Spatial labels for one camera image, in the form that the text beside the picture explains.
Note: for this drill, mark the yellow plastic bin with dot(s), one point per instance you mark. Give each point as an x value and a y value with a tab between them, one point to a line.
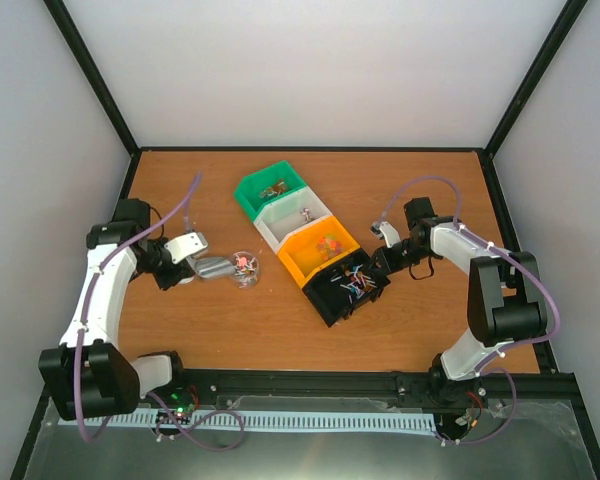
312	249

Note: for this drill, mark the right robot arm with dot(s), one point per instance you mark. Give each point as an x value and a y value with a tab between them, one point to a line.
505	303

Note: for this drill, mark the black plastic bin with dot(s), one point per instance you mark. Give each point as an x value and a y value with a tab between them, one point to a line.
339	289

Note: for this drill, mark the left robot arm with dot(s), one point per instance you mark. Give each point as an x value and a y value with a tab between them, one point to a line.
86	375

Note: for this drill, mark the white plastic bin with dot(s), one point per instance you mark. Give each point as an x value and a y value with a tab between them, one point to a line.
289	214

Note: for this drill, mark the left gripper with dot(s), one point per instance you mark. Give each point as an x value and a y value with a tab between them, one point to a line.
183	271

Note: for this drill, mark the metal scoop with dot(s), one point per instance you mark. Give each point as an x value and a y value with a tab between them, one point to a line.
208	268

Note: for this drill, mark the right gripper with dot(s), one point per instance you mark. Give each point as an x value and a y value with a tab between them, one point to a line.
388	266

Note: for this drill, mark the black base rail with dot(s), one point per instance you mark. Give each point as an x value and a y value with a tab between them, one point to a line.
397	389

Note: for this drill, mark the clear plastic cup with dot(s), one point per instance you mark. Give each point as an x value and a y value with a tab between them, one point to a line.
246	269

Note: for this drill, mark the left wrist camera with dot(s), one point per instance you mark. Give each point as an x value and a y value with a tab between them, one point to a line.
188	245

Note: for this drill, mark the light blue cable duct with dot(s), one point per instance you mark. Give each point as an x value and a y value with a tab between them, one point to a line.
311	422

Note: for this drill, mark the green plastic bin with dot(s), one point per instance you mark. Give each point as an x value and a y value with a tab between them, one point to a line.
261	188

